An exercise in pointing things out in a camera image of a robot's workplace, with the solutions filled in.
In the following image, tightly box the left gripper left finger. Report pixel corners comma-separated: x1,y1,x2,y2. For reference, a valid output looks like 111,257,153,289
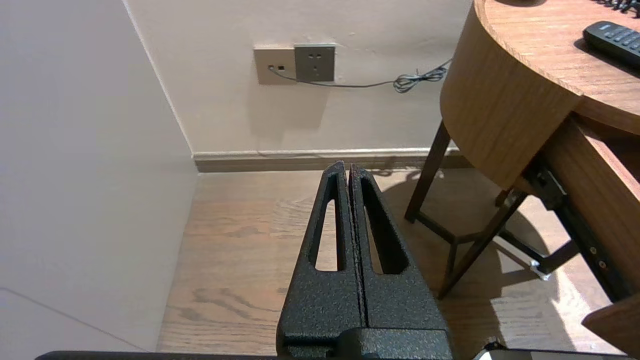
277,161,368,352

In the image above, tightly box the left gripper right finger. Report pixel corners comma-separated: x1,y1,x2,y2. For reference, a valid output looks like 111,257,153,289
350,164,449,332

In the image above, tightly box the black Philips remote control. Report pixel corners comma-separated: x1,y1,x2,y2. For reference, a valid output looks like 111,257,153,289
583,21,640,68

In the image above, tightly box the grey skirting board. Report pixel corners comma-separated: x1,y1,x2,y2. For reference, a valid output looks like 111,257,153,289
192,147,473,174

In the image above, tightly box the round wooden bedside table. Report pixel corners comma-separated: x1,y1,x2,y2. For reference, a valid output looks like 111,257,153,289
404,0,640,301

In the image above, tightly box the thin grey wall cable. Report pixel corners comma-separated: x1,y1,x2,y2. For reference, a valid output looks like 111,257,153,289
267,57,453,94

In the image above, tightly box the dark grey wall socket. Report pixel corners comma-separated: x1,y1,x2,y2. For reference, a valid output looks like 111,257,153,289
294,43,337,83

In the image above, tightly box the beige wall socket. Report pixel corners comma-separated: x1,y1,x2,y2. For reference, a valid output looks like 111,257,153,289
253,45,297,86

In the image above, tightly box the black coiled phone cord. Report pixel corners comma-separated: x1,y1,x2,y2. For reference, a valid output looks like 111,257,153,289
595,0,640,13

